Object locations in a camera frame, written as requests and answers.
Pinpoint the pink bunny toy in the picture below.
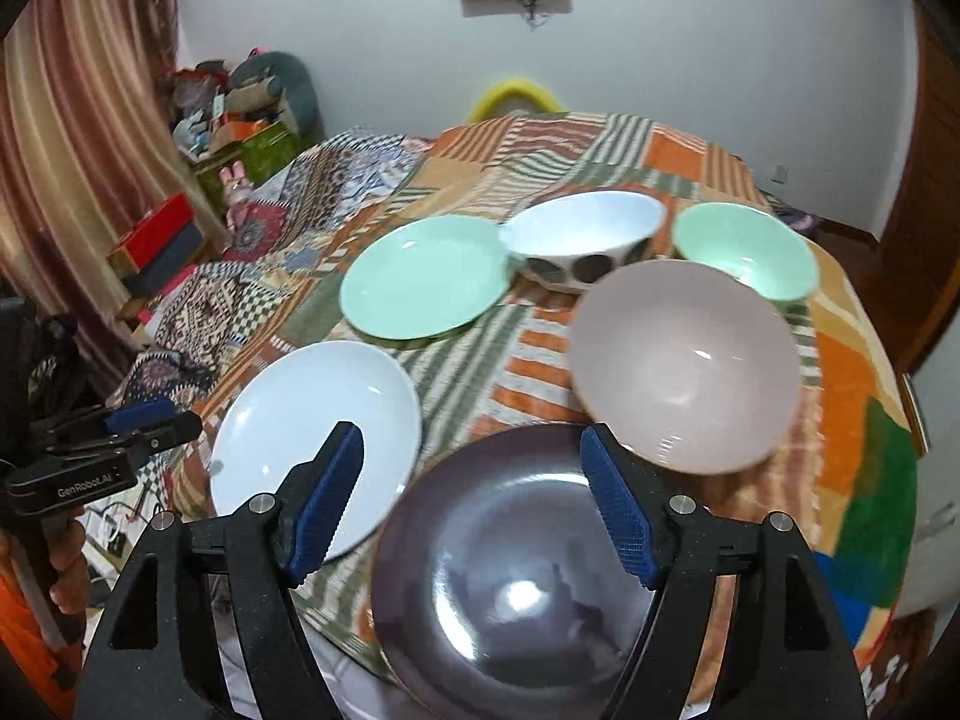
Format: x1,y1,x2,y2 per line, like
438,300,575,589
220,161,252,232

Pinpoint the green cardboard box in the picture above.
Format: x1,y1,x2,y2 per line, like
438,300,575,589
194,122,308,195

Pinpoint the white polka dot bowl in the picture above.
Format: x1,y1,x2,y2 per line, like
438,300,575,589
500,190,667,294

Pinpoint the wooden door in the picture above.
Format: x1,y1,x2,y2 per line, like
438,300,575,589
880,15,958,372

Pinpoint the person's left hand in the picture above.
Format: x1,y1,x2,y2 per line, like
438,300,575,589
47,507,91,616

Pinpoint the mint green plate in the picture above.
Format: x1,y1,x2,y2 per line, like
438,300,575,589
338,215,512,341

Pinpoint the patterned quilt cloth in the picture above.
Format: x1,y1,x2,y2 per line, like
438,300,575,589
107,128,431,406

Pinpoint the pink bowl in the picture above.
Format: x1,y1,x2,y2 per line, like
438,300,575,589
566,260,802,476

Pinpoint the grey plush toy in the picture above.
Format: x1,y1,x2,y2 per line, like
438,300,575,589
226,50,322,138

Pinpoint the mint green bowl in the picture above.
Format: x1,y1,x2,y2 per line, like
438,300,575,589
670,202,820,304

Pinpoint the dark purple plate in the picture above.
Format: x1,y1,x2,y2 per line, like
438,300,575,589
371,424,652,718

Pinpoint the yellow chair back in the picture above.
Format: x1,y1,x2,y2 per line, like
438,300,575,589
467,78,566,124

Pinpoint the striped curtain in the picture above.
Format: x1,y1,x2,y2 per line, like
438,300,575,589
2,0,226,392

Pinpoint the white plate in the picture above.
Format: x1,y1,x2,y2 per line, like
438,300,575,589
210,341,421,559

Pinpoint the orange sleeve forearm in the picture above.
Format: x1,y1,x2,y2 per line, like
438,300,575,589
2,535,82,718

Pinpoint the red box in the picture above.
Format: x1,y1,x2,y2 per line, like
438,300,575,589
107,193,194,278

